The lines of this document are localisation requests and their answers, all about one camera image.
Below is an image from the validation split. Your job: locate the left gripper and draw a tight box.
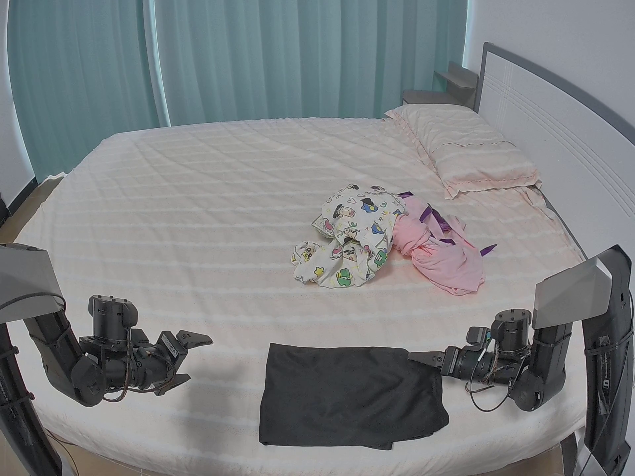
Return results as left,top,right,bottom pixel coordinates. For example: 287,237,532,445
133,331,214,397

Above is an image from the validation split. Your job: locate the pink garment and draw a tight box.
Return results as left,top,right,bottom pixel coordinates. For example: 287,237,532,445
392,191,498,296

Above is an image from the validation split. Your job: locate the grey bedside table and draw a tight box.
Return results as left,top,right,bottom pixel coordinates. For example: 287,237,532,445
402,60,479,114

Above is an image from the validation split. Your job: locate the white printed pyjama garment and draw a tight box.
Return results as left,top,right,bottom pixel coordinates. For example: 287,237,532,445
290,184,408,289

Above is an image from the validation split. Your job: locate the pale pink pillow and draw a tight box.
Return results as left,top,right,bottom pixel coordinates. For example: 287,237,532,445
384,103,543,200

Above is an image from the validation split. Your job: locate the black cable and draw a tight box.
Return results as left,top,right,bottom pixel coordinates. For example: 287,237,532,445
46,429,76,476
0,293,66,324
465,379,513,413

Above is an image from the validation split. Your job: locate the bed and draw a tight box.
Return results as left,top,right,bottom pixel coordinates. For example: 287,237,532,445
0,42,635,470

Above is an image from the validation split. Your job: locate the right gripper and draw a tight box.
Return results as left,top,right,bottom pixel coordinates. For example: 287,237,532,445
408,345,492,381

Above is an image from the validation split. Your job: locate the black T-shirt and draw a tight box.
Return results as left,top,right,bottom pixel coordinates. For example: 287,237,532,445
258,342,450,451

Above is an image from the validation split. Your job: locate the blue-green curtain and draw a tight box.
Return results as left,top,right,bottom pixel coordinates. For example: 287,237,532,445
144,0,469,128
7,0,172,179

